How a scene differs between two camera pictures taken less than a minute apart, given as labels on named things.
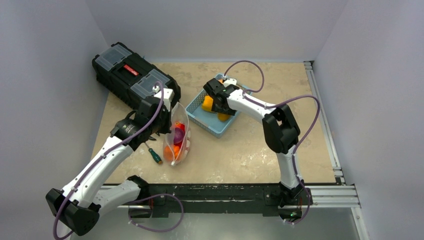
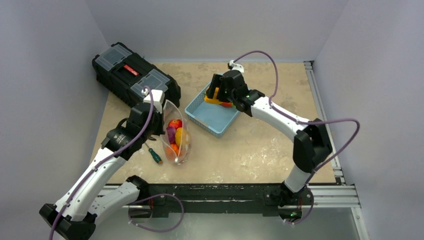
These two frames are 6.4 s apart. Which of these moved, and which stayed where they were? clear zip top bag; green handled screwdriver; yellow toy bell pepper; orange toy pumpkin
Moved: yellow toy bell pepper
Stayed: orange toy pumpkin; clear zip top bag; green handled screwdriver
